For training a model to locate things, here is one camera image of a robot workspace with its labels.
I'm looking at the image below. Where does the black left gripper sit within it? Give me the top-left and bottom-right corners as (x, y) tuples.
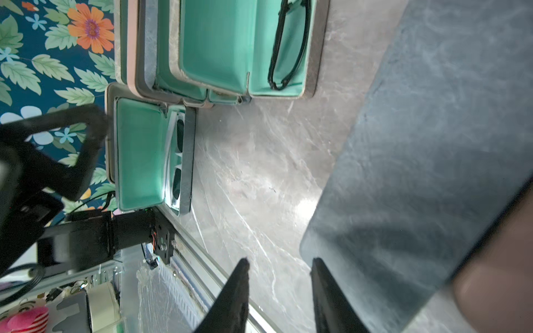
(1, 104), (108, 273)

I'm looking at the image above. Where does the mint case with white glasses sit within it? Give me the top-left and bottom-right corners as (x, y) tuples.
(105, 83), (197, 215)

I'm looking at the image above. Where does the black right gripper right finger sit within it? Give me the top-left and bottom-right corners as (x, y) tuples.
(311, 258), (369, 333)

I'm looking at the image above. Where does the grey case with red glasses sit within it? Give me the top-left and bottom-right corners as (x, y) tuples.
(300, 1), (532, 332)

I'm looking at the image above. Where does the pink case with brown sunglasses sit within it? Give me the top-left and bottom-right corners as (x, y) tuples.
(113, 0), (143, 97)

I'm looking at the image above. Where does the mint case with black glasses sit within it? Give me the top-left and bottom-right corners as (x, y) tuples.
(169, 1), (330, 104)

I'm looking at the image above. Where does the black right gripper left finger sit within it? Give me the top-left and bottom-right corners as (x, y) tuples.
(194, 258), (250, 333)

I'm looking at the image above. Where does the grey case with olive glasses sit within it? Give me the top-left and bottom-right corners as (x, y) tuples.
(138, 1), (208, 107)

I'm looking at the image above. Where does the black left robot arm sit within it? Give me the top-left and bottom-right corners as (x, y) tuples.
(1, 104), (175, 276)

